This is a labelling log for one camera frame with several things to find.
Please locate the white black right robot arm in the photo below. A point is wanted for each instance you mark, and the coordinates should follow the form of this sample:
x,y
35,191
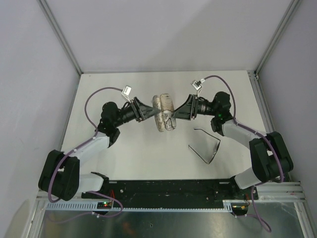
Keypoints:
x,y
270,159

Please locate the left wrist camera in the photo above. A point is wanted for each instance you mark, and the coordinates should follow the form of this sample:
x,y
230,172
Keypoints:
x,y
126,90

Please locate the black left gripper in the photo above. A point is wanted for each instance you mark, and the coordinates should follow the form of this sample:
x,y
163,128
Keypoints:
x,y
139,109

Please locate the aluminium frame rail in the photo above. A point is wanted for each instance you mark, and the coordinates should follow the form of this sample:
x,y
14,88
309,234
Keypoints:
x,y
49,15

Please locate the black aviator sunglasses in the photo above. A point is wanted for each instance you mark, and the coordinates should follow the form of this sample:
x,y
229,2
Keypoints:
x,y
204,145

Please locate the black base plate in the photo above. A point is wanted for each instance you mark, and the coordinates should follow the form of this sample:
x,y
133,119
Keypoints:
x,y
220,189

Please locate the grey slotted cable duct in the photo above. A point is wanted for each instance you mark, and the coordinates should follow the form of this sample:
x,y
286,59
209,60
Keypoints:
x,y
99,205

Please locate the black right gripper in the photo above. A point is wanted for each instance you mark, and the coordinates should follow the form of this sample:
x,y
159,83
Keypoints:
x,y
188,110

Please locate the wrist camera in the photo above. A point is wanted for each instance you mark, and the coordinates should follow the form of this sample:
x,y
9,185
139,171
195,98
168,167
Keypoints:
x,y
126,90
197,85

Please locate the reflective metal sheet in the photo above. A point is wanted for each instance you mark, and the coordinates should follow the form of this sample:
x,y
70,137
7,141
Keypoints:
x,y
282,219

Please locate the map print glasses case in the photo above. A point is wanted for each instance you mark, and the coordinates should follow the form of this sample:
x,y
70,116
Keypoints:
x,y
164,120

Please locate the right aluminium frame post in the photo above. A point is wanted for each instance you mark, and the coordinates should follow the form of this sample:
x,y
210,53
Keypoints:
x,y
281,28

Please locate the front aluminium frame rails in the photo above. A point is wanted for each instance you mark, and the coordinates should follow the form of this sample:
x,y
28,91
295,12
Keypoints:
x,y
273,189

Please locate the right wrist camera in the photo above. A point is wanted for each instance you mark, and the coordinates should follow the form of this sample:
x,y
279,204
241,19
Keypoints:
x,y
197,85

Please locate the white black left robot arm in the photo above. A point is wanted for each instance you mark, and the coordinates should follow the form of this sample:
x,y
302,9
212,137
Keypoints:
x,y
61,177

